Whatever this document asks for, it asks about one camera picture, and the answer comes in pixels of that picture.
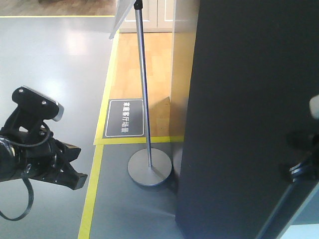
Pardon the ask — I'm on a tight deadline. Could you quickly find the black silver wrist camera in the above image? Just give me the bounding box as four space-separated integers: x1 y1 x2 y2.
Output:
5 86 64 132

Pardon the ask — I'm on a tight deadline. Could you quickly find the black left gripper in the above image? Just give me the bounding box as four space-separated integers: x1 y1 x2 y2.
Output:
14 129 88 190

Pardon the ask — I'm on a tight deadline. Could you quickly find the black looped cable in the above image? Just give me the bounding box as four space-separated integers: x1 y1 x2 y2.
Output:
0 119 50 222

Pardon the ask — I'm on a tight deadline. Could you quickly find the white cabinet in background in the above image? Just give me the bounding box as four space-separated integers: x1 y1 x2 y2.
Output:
119 0 200 34

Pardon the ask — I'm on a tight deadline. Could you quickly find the black floor label sticker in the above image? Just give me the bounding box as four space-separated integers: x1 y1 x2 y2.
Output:
104 99 145 138

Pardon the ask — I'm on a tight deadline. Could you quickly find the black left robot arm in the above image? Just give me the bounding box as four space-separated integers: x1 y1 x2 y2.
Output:
0 133 88 190

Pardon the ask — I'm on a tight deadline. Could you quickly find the fridge door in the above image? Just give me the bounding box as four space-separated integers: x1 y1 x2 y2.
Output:
175 0 319 239

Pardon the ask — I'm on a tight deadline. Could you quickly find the silver sign stand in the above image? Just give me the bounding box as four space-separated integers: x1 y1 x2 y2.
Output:
109 0 172 187

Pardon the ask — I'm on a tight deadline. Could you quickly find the yellow floor tape line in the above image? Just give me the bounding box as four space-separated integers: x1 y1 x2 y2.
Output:
78 33 182 239

